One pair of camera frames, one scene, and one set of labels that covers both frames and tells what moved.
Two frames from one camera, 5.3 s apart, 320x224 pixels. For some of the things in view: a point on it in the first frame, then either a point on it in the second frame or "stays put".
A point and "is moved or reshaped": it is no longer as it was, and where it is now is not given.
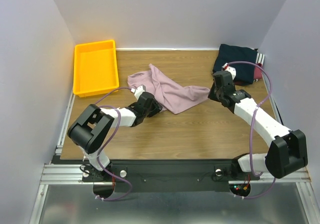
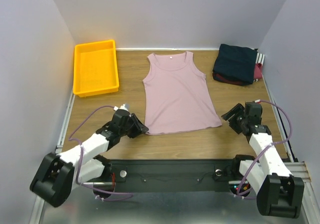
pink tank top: (172, 98) is moved or reshaped
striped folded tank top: (260, 58) stays put
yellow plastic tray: (95, 68) stays put
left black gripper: (157, 107) to (139, 128)
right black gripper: (216, 91) to (236, 119)
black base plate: (169, 176) stays put
